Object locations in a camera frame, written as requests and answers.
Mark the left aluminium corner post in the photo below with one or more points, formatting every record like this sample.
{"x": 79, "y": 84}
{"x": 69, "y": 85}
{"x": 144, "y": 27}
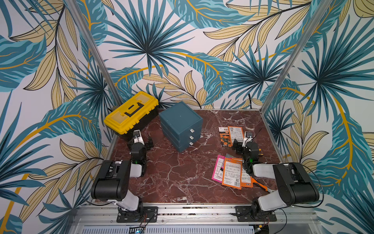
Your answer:
{"x": 80, "y": 21}

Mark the teal drawer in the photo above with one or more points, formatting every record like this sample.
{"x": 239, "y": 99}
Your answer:
{"x": 187, "y": 145}
{"x": 168, "y": 135}
{"x": 185, "y": 134}

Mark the aluminium front rail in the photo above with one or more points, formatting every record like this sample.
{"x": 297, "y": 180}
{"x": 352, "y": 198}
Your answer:
{"x": 198, "y": 218}

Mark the yellow black toolbox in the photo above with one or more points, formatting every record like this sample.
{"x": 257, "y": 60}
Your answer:
{"x": 134, "y": 114}

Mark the aluminium corner post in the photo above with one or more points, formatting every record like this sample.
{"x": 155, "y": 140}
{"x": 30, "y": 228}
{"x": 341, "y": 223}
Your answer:
{"x": 80, "y": 21}
{"x": 321, "y": 9}

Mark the orange adjustable wrench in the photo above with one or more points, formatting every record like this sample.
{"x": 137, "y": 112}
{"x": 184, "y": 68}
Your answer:
{"x": 267, "y": 189}

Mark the marigold seed bag front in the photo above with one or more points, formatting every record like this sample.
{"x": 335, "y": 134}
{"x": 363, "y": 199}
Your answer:
{"x": 225, "y": 137}

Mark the teal drawer cabinet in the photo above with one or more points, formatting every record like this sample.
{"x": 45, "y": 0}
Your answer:
{"x": 180, "y": 118}

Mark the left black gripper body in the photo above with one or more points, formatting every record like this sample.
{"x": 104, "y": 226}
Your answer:
{"x": 146, "y": 147}

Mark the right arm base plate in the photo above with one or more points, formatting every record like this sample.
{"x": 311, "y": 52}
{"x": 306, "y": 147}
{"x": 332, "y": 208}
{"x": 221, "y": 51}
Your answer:
{"x": 250, "y": 214}

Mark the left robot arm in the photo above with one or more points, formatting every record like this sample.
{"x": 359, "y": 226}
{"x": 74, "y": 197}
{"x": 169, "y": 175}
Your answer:
{"x": 113, "y": 178}

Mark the teal bottom drawer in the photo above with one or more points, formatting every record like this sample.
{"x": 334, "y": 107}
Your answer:
{"x": 187, "y": 145}

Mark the right aluminium corner post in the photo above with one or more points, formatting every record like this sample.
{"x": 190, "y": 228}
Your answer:
{"x": 321, "y": 9}

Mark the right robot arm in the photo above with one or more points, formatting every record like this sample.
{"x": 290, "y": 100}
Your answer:
{"x": 294, "y": 185}

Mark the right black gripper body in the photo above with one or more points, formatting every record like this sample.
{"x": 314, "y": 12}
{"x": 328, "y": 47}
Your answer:
{"x": 237, "y": 145}

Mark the orange seed bag back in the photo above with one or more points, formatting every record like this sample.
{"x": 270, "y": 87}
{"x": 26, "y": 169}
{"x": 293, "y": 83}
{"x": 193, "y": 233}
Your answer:
{"x": 236, "y": 133}

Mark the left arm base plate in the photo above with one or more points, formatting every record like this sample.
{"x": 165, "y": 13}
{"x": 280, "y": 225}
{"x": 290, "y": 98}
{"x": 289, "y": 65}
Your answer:
{"x": 146, "y": 214}

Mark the orange seed bag label side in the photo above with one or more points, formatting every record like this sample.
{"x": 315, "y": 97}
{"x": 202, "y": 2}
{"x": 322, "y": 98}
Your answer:
{"x": 246, "y": 180}

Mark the teal top drawer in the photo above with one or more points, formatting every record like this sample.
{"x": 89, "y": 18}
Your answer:
{"x": 185, "y": 134}

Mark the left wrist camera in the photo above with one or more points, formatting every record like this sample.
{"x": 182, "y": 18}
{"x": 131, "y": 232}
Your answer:
{"x": 137, "y": 137}

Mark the orange seed bag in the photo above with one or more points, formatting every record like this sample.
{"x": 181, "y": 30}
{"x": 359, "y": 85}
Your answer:
{"x": 236, "y": 133}
{"x": 232, "y": 173}

